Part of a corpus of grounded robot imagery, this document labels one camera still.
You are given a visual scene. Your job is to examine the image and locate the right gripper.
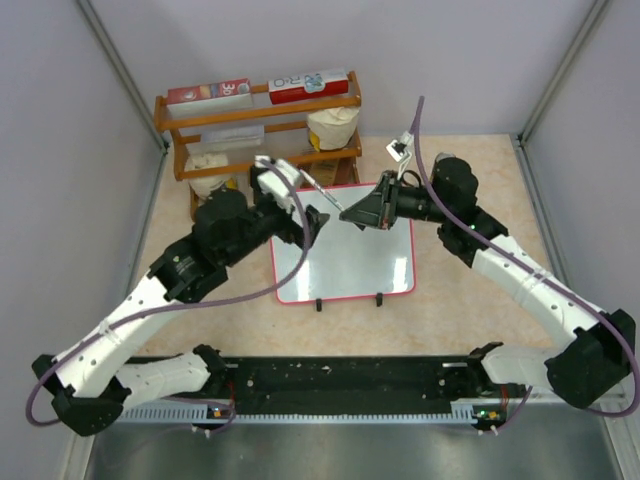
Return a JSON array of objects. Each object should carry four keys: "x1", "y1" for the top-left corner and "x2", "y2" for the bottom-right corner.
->
[{"x1": 341, "y1": 171, "x2": 451, "y2": 231}]

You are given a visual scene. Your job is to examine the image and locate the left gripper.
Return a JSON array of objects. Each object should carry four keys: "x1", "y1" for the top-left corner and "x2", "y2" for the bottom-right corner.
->
[{"x1": 222, "y1": 167, "x2": 328, "y2": 268}]

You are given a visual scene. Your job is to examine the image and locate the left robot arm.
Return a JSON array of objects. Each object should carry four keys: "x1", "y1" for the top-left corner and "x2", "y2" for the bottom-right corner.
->
[{"x1": 32, "y1": 161, "x2": 329, "y2": 436}]

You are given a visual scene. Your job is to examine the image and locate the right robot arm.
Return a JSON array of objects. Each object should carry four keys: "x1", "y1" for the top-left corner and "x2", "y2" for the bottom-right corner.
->
[{"x1": 340, "y1": 154, "x2": 636, "y2": 409}]

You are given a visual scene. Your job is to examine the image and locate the pink framed whiteboard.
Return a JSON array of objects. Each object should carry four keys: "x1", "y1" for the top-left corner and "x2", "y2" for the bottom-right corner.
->
[{"x1": 276, "y1": 188, "x2": 416, "y2": 304}]

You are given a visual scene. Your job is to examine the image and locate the brown cardboard box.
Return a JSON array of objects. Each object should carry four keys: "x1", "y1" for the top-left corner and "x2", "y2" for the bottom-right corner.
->
[{"x1": 300, "y1": 157, "x2": 360, "y2": 187}]

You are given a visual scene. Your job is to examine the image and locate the small tan box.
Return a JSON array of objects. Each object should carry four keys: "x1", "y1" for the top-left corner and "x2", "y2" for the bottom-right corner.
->
[{"x1": 249, "y1": 166, "x2": 289, "y2": 203}]

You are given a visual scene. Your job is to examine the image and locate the wooden three-tier shelf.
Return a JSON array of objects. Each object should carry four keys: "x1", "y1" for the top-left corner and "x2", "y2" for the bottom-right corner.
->
[{"x1": 153, "y1": 70, "x2": 363, "y2": 223}]

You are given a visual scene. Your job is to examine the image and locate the black drink can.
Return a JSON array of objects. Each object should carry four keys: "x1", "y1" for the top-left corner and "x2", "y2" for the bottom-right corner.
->
[{"x1": 434, "y1": 152, "x2": 456, "y2": 164}]

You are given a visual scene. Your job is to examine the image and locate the white bag middle shelf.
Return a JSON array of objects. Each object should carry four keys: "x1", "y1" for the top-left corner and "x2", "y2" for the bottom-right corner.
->
[{"x1": 306, "y1": 107, "x2": 360, "y2": 151}]

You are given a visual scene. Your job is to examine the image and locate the white bag shelf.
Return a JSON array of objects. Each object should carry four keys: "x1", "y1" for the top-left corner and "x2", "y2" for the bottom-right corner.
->
[
  {"x1": 306, "y1": 107, "x2": 360, "y2": 151},
  {"x1": 185, "y1": 151, "x2": 239, "y2": 201}
]

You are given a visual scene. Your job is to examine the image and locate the clear plastic container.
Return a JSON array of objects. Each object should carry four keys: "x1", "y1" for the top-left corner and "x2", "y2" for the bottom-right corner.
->
[{"x1": 201, "y1": 125, "x2": 265, "y2": 152}]

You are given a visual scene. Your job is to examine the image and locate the white bag bottom shelf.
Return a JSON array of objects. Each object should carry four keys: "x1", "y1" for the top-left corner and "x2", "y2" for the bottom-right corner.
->
[{"x1": 185, "y1": 151, "x2": 239, "y2": 201}]

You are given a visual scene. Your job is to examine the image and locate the red white box right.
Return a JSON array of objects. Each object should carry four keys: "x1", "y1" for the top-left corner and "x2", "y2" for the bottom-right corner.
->
[{"x1": 268, "y1": 68, "x2": 349, "y2": 104}]

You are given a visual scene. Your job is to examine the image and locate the red toothpaste box left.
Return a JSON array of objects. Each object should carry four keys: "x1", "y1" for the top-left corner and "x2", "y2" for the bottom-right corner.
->
[{"x1": 166, "y1": 78, "x2": 253, "y2": 118}]

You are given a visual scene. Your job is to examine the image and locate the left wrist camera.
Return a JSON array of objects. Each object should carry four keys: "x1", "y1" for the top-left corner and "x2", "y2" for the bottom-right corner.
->
[{"x1": 254, "y1": 155, "x2": 303, "y2": 214}]

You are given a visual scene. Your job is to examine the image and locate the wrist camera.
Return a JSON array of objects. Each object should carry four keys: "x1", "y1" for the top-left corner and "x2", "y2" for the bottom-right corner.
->
[
  {"x1": 254, "y1": 155, "x2": 303, "y2": 214},
  {"x1": 386, "y1": 131, "x2": 414, "y2": 163}
]

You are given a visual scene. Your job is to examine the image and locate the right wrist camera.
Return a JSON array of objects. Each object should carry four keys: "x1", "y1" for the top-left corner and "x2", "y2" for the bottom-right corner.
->
[{"x1": 386, "y1": 131, "x2": 414, "y2": 163}]

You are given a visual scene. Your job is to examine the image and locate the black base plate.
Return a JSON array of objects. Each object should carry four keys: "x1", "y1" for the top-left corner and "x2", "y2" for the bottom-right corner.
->
[{"x1": 169, "y1": 355, "x2": 511, "y2": 415}]

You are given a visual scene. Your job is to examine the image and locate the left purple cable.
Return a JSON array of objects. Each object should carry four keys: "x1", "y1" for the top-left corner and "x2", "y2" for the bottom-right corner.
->
[{"x1": 24, "y1": 158, "x2": 311, "y2": 437}]

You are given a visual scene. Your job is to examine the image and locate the purple cable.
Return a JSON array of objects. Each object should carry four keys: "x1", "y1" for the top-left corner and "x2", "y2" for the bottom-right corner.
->
[
  {"x1": 409, "y1": 95, "x2": 639, "y2": 437},
  {"x1": 24, "y1": 158, "x2": 311, "y2": 437}
]

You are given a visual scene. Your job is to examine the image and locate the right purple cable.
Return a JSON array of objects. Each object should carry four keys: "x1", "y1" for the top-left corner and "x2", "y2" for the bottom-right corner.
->
[{"x1": 409, "y1": 95, "x2": 639, "y2": 437}]

